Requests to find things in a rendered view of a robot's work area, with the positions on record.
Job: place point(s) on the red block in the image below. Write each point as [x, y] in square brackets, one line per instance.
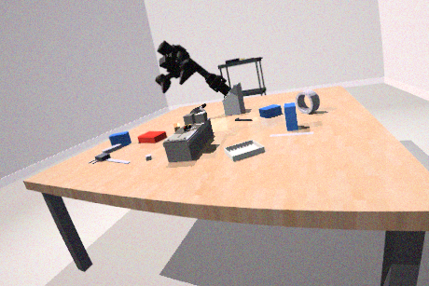
[152, 137]

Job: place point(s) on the blue rectangular block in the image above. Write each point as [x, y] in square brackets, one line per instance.
[271, 110]
[291, 116]
[122, 138]

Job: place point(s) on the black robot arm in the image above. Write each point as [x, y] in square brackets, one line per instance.
[172, 52]

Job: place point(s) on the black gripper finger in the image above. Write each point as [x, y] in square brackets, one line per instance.
[164, 84]
[185, 73]

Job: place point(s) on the grey ring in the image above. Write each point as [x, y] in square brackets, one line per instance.
[312, 96]

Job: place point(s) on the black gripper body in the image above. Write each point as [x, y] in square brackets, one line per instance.
[175, 72]

